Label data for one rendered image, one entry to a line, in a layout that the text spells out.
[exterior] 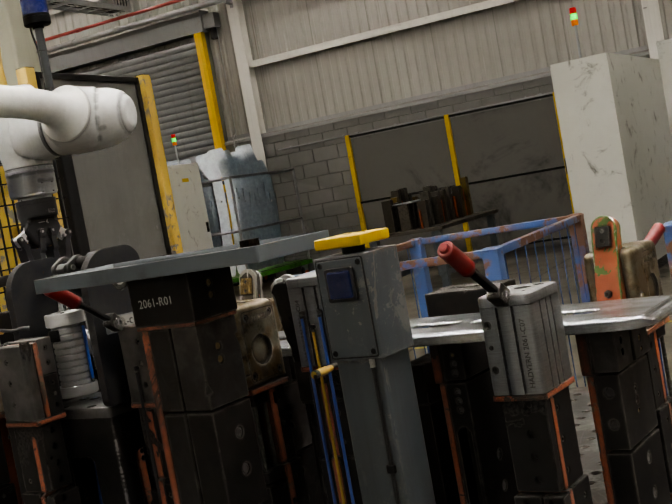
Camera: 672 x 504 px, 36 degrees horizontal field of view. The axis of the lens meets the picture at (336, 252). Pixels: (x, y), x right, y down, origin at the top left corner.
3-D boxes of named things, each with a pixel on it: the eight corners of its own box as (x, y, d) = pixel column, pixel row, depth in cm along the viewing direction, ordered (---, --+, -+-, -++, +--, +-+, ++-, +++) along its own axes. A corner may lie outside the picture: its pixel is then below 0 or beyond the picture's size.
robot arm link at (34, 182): (63, 163, 199) (69, 193, 200) (32, 170, 205) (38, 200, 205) (25, 166, 192) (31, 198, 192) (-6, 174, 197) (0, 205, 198)
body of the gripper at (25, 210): (29, 197, 193) (39, 247, 194) (65, 193, 200) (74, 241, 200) (4, 203, 197) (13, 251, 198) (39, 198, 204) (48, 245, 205)
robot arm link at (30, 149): (-12, 174, 195) (46, 161, 190) (-29, 91, 194) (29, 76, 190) (24, 171, 205) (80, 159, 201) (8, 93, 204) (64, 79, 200)
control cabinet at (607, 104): (642, 252, 1143) (605, 29, 1131) (693, 246, 1117) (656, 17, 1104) (583, 288, 934) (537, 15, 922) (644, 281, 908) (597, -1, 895)
